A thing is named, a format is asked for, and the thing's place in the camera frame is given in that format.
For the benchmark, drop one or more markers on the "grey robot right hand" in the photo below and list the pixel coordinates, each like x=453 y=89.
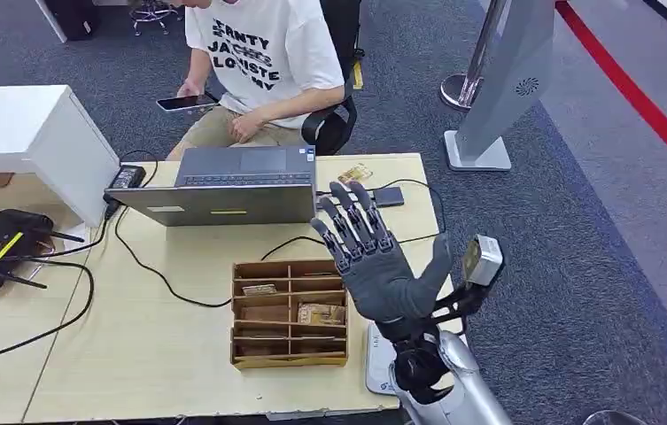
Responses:
x=383 y=281

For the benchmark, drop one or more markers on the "person's right hand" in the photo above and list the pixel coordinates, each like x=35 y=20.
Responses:
x=189 y=89

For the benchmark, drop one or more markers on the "person's left hand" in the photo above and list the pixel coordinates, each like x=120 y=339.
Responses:
x=246 y=126

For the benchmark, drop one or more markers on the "black smartphone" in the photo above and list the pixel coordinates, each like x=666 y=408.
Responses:
x=186 y=102

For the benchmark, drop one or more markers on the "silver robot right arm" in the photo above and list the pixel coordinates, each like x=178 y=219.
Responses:
x=474 y=393

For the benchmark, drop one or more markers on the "card stack, printed face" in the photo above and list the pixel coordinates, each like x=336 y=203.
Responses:
x=321 y=314

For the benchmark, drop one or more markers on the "person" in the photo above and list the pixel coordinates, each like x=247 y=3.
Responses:
x=268 y=58

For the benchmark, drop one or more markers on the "white flat device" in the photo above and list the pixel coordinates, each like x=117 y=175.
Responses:
x=377 y=358

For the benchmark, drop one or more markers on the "grey laptop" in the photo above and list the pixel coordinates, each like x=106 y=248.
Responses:
x=221 y=202

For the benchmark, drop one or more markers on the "chrome stool base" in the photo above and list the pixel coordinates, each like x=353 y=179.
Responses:
x=151 y=12

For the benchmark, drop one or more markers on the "black office chair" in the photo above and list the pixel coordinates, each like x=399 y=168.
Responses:
x=333 y=126

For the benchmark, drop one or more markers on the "black power adapter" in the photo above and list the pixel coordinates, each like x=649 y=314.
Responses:
x=127 y=177

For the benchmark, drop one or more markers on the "small pale card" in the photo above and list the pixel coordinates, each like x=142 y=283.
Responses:
x=259 y=289

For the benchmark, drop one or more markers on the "wooden card box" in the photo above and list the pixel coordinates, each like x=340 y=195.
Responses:
x=268 y=337

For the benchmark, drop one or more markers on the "black case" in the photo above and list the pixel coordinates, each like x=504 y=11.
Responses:
x=72 y=17

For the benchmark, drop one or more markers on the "white cabinet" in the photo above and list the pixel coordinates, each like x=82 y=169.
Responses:
x=39 y=135

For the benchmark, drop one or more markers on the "grey kiosk stand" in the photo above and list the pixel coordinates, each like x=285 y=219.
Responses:
x=503 y=82

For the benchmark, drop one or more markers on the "round grey rim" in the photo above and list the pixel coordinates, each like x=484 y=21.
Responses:
x=612 y=417

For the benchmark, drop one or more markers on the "red floor tape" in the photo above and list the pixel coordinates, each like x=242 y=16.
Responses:
x=638 y=97

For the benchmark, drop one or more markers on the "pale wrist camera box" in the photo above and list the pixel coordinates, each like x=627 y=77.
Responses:
x=485 y=261

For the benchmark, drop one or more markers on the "chrome stanchion post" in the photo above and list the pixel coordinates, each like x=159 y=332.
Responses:
x=459 y=91

